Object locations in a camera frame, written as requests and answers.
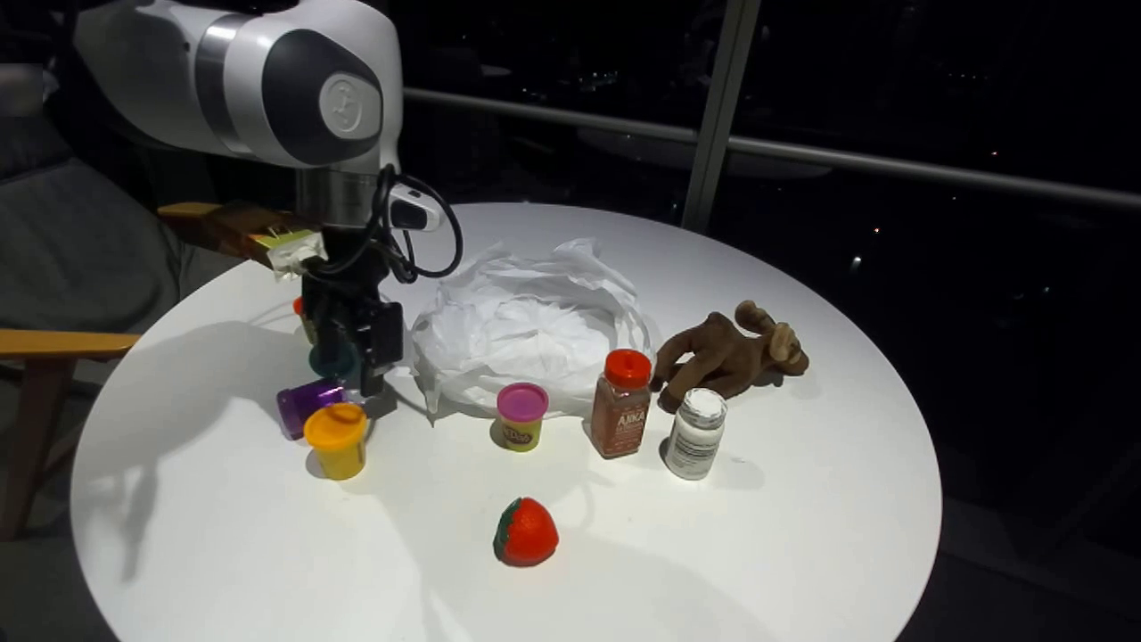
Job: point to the white plastic bag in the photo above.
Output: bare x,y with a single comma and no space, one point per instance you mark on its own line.
536,324

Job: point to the magenta lid dough tub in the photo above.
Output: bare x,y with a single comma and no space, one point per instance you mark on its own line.
522,413

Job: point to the grey horizontal window rail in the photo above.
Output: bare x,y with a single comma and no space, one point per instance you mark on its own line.
892,166

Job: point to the yellow lid dough tub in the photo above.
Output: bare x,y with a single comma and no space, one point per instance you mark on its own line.
338,435

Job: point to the white pill bottle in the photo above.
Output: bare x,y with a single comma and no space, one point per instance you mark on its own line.
697,440

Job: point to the brown plush monkey toy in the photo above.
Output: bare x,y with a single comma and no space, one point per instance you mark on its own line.
732,356

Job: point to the purple plastic tub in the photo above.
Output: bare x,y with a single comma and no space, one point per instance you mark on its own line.
308,406

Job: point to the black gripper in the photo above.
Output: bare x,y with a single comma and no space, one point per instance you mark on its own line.
352,299

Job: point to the grey window post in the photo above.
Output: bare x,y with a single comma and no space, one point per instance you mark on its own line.
715,110

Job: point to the red lid spice jar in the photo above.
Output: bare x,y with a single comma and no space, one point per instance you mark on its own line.
622,413

